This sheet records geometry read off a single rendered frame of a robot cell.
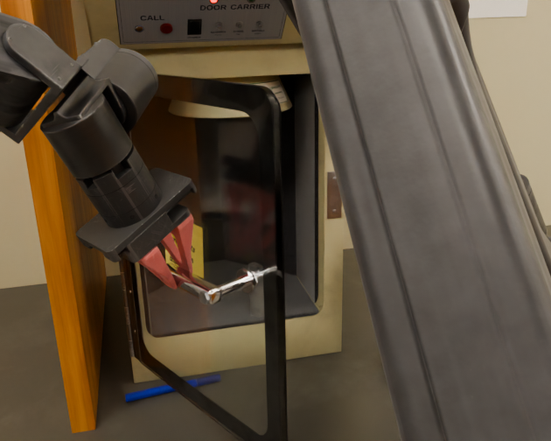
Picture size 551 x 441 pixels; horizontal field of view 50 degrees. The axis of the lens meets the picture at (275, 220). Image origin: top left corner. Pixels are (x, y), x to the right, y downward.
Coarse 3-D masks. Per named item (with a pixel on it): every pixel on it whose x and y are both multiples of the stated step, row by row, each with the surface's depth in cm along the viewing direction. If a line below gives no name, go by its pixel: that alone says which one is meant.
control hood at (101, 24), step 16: (96, 0) 62; (112, 0) 63; (96, 16) 64; (112, 16) 64; (288, 16) 69; (96, 32) 66; (112, 32) 67; (288, 32) 72; (128, 48) 70; (144, 48) 70
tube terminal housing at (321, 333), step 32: (160, 64) 73; (192, 64) 74; (224, 64) 75; (256, 64) 76; (288, 64) 77; (320, 128) 84; (320, 160) 85; (320, 192) 87; (320, 224) 88; (320, 256) 90; (320, 288) 92; (288, 320) 89; (320, 320) 91; (288, 352) 91; (320, 352) 93
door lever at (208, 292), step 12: (168, 264) 61; (180, 276) 58; (192, 276) 58; (240, 276) 58; (252, 276) 58; (180, 288) 59; (192, 288) 57; (204, 288) 56; (216, 288) 55; (228, 288) 56; (240, 288) 57; (252, 288) 58; (204, 300) 55; (216, 300) 55
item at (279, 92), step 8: (224, 80) 79; (232, 80) 79; (240, 80) 79; (248, 80) 80; (256, 80) 80; (264, 80) 81; (272, 80) 82; (280, 80) 85; (272, 88) 82; (280, 88) 83; (280, 96) 83; (288, 96) 86; (280, 104) 82; (288, 104) 84
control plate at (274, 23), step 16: (128, 0) 63; (144, 0) 63; (160, 0) 64; (176, 0) 64; (192, 0) 64; (208, 0) 65; (224, 0) 65; (240, 0) 66; (256, 0) 66; (272, 0) 67; (128, 16) 65; (144, 16) 65; (160, 16) 66; (176, 16) 66; (192, 16) 66; (208, 16) 67; (224, 16) 67; (240, 16) 68; (256, 16) 68; (272, 16) 69; (128, 32) 67; (144, 32) 67; (160, 32) 68; (176, 32) 68; (208, 32) 69; (224, 32) 70; (240, 32) 70; (256, 32) 71; (272, 32) 71
